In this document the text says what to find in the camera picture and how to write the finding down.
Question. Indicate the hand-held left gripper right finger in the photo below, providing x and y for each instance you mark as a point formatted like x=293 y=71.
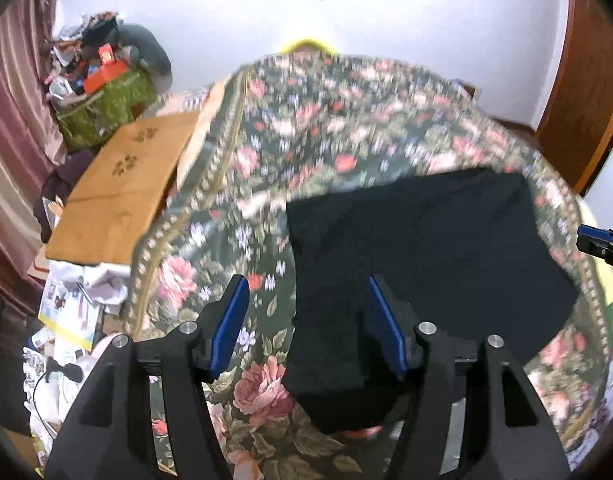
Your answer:
x=386 y=330

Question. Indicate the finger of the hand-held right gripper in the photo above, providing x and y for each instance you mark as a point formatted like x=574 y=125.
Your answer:
x=596 y=236

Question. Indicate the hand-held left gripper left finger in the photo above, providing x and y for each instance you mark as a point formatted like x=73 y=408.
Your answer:
x=229 y=320

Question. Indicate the black printed t-shirt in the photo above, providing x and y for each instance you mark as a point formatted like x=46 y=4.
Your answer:
x=411 y=240

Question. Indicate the pile of papers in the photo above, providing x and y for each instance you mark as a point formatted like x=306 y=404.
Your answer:
x=71 y=305

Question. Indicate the wooden door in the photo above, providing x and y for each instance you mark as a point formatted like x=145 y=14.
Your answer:
x=591 y=75

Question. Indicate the black microphone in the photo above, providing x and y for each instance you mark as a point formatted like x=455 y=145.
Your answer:
x=66 y=372

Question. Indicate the floral blanket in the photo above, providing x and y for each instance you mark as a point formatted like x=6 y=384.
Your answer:
x=306 y=135

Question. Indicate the green patterned bag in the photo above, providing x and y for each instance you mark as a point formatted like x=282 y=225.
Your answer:
x=111 y=110

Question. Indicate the orange box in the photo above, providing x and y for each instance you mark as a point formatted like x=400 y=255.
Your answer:
x=104 y=76

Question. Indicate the grey plush toy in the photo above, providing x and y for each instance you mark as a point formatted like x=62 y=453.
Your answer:
x=146 y=50

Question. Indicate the yellow hoop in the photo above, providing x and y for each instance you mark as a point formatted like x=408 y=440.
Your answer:
x=309 y=45

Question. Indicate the pink striped curtain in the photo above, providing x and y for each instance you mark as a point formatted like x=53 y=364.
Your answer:
x=16 y=110

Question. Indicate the wooden bed frame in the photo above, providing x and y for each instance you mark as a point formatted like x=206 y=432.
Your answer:
x=470 y=91

